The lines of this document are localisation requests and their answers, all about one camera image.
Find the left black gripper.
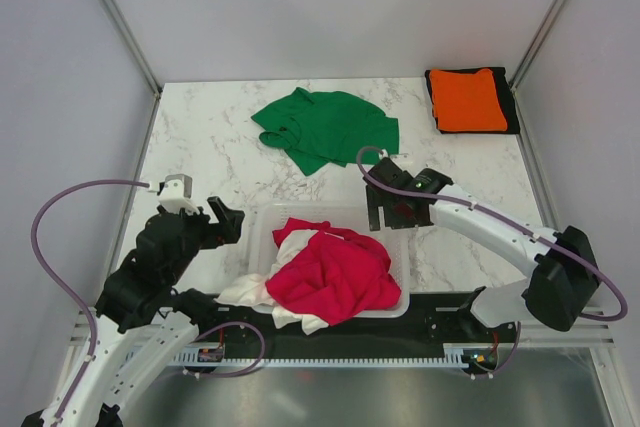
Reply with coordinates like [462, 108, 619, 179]
[165, 195, 244, 285]

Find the white plastic basket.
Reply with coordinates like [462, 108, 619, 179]
[247, 201, 412, 319]

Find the green t shirt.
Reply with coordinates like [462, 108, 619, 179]
[252, 87, 400, 176]

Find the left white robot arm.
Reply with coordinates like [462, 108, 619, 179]
[23, 197, 245, 426]

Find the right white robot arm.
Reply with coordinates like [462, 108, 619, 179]
[364, 157, 600, 341]

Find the white t shirt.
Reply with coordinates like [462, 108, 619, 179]
[216, 229, 329, 335]

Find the red t shirt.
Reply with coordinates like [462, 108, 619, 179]
[272, 218, 402, 326]

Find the folded orange t shirt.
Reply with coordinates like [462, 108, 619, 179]
[428, 68, 508, 133]

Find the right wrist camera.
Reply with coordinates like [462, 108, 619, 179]
[379, 150, 414, 169]

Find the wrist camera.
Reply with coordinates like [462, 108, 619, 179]
[151, 174, 199, 215]
[379, 150, 414, 169]

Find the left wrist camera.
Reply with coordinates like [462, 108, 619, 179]
[151, 174, 199, 215]

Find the white slotted cable duct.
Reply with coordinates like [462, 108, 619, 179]
[166, 346, 501, 369]

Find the aluminium extrusion rail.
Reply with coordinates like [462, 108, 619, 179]
[67, 305, 616, 348]

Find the right aluminium frame post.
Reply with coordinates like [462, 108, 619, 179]
[506, 0, 599, 91]

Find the aluminium frame post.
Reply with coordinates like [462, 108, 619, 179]
[506, 0, 599, 91]
[69, 0, 163, 96]

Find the left aluminium frame post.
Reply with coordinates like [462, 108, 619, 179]
[69, 0, 163, 96]

